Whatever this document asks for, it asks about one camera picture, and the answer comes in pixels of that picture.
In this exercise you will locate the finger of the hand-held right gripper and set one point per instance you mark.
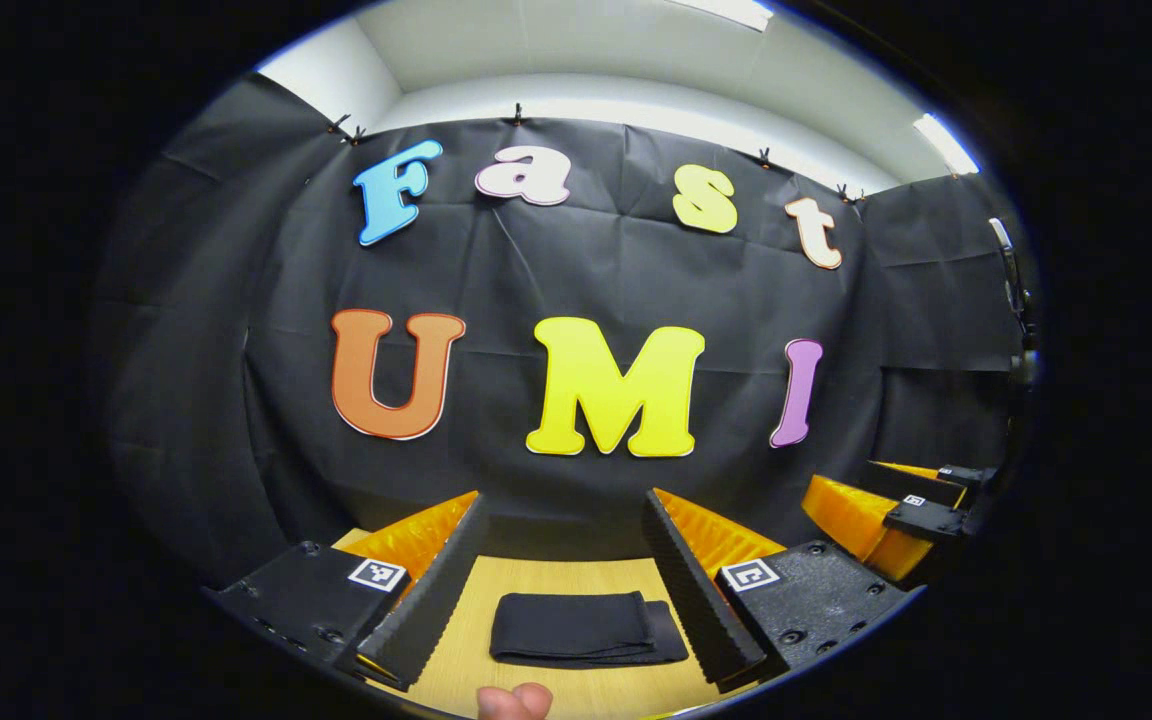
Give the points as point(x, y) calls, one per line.
point(921, 482)
point(856, 520)

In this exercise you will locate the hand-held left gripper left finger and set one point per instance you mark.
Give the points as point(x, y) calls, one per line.
point(426, 600)

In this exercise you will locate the black backdrop cloth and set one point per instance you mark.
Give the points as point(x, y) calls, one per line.
point(536, 270)

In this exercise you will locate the dark grey jeans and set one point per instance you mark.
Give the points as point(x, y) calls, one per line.
point(576, 630)

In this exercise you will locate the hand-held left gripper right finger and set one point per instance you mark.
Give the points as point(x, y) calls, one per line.
point(686, 600)

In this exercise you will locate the ceiling light panel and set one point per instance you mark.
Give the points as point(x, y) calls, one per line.
point(726, 12)
point(946, 143)

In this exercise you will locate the row of black clips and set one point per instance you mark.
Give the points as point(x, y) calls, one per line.
point(517, 113)

